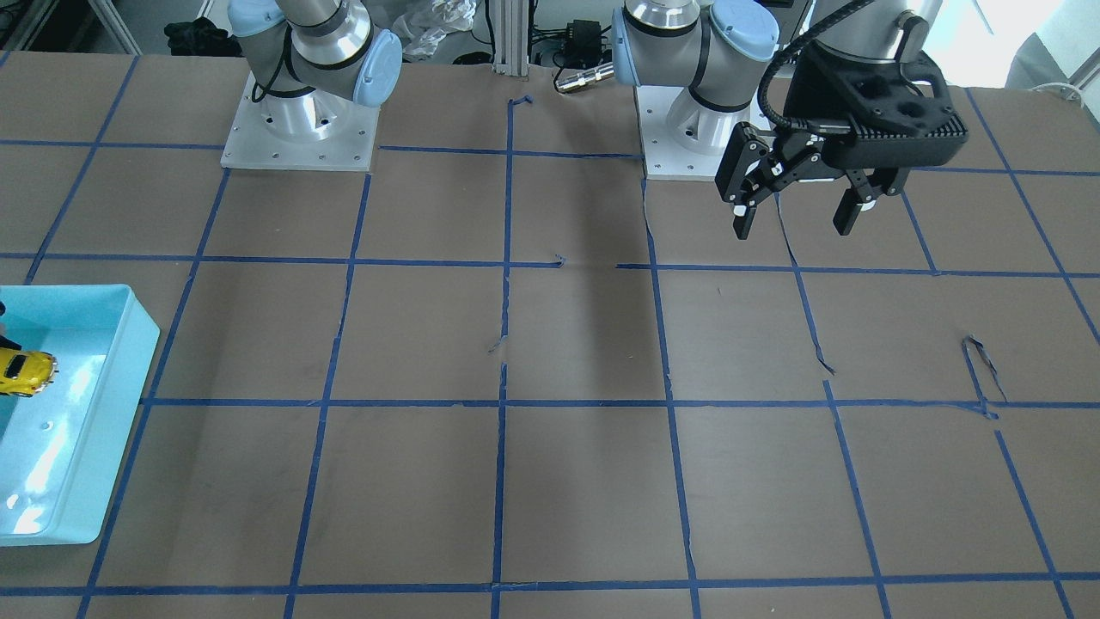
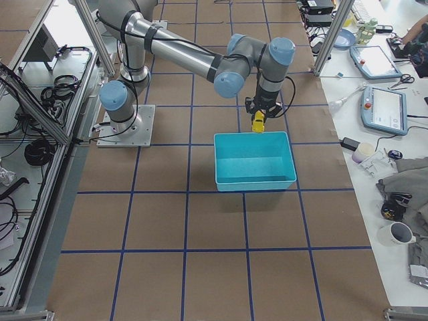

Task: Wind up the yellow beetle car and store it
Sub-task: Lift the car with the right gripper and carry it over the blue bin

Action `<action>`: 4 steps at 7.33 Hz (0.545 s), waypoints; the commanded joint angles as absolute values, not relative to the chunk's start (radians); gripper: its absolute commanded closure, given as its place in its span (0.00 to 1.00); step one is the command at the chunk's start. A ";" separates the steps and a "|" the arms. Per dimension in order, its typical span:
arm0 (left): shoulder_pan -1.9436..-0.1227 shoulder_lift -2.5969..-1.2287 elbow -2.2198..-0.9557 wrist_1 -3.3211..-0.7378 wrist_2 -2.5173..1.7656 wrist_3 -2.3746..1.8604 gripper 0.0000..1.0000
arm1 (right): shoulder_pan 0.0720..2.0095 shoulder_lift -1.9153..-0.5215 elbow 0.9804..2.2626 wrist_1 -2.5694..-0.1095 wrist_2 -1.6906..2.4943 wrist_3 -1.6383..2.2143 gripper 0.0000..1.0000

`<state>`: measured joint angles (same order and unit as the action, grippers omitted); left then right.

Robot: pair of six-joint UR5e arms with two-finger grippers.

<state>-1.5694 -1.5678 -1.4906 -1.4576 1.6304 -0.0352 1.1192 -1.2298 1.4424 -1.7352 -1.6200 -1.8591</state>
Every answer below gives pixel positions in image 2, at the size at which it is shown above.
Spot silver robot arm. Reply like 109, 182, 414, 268
96, 1, 296, 133

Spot teach pendant far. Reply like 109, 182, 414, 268
349, 45, 402, 80

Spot blue plate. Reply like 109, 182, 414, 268
334, 29, 356, 50

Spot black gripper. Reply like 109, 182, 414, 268
245, 97, 283, 117

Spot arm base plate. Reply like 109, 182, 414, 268
96, 104, 156, 148

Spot yellow toy beetle car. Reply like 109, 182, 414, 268
251, 110, 265, 133

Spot white mug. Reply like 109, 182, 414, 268
377, 222, 416, 247

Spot turquoise plastic bin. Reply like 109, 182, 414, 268
214, 131, 296, 192

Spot aluminium frame post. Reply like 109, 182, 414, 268
313, 0, 354, 76

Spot teach pendant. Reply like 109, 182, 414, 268
360, 86, 408, 136
349, 45, 402, 80

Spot teach pendant near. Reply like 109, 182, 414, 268
360, 86, 408, 136

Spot grey cloth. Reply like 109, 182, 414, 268
376, 158, 427, 237

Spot scissors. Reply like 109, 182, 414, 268
389, 74, 415, 90

